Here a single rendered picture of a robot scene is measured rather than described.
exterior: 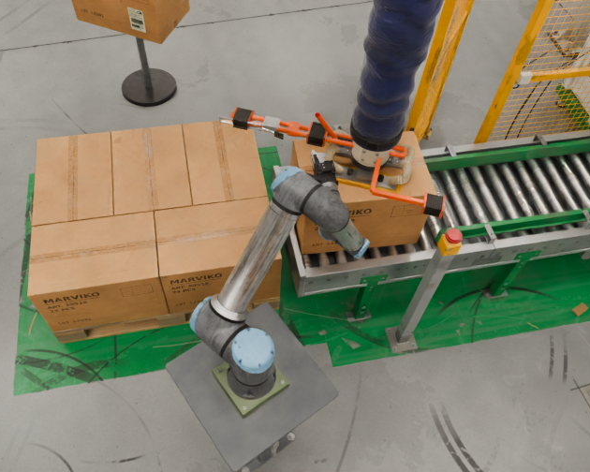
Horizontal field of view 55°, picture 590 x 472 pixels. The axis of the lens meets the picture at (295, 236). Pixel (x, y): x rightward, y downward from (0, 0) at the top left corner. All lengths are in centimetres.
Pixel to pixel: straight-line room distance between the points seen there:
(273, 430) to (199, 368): 38
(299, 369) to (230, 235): 87
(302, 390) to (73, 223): 147
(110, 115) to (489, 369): 300
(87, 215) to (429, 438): 207
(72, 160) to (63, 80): 145
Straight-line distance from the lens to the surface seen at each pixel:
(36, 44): 506
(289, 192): 185
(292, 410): 227
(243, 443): 223
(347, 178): 257
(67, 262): 292
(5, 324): 351
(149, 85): 442
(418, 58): 216
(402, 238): 287
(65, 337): 328
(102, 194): 312
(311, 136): 254
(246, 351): 201
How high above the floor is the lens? 292
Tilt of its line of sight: 56 degrees down
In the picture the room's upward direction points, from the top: 6 degrees clockwise
